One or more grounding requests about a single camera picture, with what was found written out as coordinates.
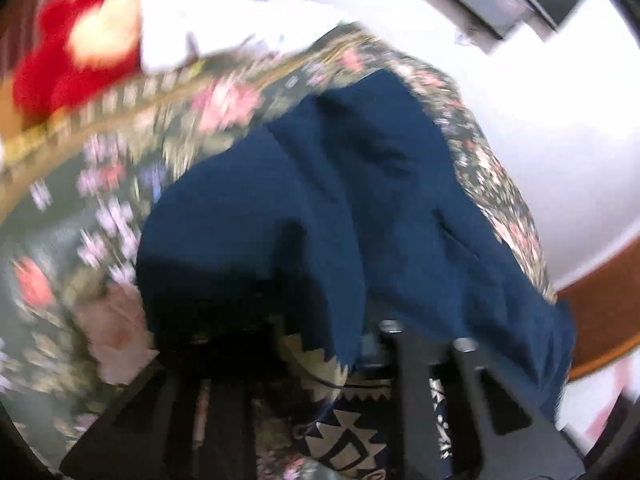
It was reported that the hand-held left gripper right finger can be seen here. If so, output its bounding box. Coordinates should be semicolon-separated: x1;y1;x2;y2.
377;319;587;480

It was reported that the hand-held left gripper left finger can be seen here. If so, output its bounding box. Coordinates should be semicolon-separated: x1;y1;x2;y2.
59;360;258;480

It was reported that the navy patterned hoodie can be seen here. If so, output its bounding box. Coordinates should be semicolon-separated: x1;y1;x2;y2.
135;67;577;480

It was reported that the brown wooden board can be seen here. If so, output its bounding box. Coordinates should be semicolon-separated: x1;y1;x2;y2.
555;234;640;382

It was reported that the floral blanket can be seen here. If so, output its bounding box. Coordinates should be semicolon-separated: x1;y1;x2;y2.
0;27;558;480

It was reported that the orange-brown box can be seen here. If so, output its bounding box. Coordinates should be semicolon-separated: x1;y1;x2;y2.
0;77;31;148

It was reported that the red plush toy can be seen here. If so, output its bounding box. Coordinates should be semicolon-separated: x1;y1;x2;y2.
11;0;151;123

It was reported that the white cloth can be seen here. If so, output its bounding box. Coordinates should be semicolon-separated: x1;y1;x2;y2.
139;0;353;77

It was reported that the maroon striped cloth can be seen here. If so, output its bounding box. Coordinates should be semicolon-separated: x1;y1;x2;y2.
0;0;146;86

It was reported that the dark wall-mounted screen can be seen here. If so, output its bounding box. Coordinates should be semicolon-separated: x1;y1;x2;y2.
422;0;589;54

